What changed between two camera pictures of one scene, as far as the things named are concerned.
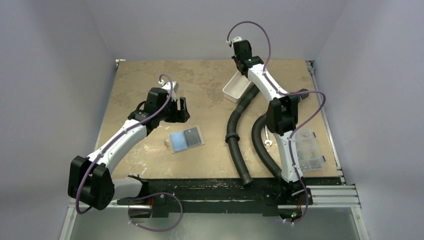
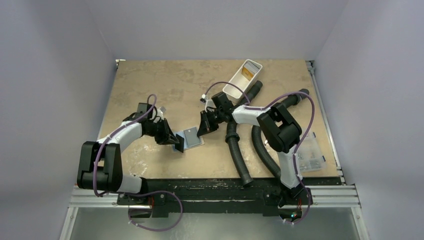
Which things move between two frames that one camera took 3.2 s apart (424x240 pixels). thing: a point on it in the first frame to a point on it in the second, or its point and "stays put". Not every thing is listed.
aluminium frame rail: [343, 196] stays put
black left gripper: [180, 116] to [167, 137]
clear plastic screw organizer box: [311, 157] stays put
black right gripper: [238, 65] to [212, 118]
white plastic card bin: [237, 87] stays put
